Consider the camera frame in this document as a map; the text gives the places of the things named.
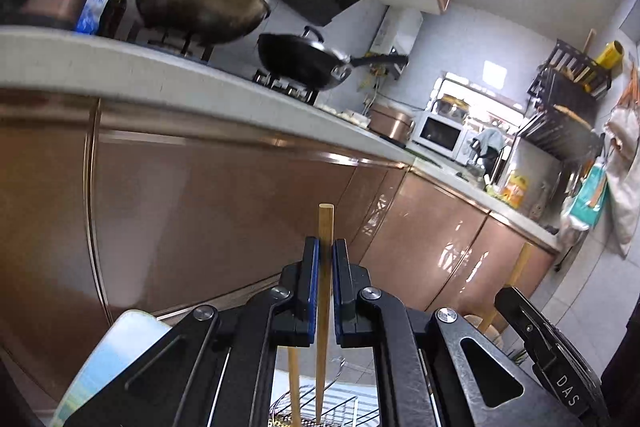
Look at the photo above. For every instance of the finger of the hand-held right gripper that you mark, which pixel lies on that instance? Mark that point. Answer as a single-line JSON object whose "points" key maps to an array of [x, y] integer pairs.
{"points": [[520, 312]]}

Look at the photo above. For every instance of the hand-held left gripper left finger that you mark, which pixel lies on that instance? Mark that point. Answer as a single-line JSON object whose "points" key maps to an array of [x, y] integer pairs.
{"points": [[314, 287]]}

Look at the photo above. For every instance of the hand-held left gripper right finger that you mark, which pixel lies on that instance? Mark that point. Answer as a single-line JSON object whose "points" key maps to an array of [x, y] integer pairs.
{"points": [[337, 287]]}

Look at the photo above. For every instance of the trash bin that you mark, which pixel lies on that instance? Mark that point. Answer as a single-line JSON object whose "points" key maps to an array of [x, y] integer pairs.
{"points": [[492, 332]]}

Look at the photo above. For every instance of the person's dark clothing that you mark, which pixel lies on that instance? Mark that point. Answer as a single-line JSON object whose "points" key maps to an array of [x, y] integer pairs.
{"points": [[622, 387]]}

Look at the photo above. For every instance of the yellow oil bottle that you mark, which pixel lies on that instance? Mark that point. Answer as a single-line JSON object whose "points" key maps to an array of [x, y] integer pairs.
{"points": [[515, 192]]}

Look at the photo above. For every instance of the teal hanging bag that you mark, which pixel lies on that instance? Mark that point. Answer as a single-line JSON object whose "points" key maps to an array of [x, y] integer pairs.
{"points": [[590, 197]]}

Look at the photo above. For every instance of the black kettle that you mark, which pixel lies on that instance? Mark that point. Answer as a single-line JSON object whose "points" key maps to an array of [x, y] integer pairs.
{"points": [[487, 159]]}

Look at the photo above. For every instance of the white hanging plastic bag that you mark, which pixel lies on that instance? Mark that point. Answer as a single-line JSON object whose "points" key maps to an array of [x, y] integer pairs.
{"points": [[625, 177]]}

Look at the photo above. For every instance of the copper rice cooker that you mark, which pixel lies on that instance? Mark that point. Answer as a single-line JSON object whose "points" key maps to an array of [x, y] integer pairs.
{"points": [[392, 124]]}

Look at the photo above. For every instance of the grey cloth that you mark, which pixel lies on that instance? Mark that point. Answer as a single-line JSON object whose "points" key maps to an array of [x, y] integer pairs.
{"points": [[489, 139]]}

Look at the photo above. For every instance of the white microwave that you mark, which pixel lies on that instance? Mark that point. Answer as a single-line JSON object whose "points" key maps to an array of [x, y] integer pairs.
{"points": [[440, 134]]}

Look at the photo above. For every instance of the black dish rack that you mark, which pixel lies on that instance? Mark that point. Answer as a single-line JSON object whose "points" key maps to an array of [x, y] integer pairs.
{"points": [[565, 122]]}

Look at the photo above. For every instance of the gas stove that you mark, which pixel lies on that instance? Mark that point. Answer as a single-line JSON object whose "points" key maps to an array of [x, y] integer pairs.
{"points": [[285, 87]]}

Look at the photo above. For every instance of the steel pot with lid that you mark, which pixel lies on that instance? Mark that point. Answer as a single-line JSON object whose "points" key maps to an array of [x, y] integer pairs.
{"points": [[452, 104]]}

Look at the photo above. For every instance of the black frying pan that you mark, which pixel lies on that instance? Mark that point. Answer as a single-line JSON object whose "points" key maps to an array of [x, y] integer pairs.
{"points": [[300, 59]]}

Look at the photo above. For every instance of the white water heater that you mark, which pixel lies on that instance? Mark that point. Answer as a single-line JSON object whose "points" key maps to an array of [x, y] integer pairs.
{"points": [[400, 32]]}

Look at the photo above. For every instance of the yellow plastic wrap roll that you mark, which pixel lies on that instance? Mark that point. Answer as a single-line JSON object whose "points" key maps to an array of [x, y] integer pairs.
{"points": [[611, 54]]}

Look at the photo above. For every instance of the dark sauce bottle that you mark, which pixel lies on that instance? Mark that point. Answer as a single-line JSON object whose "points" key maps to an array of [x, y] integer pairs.
{"points": [[116, 9]]}

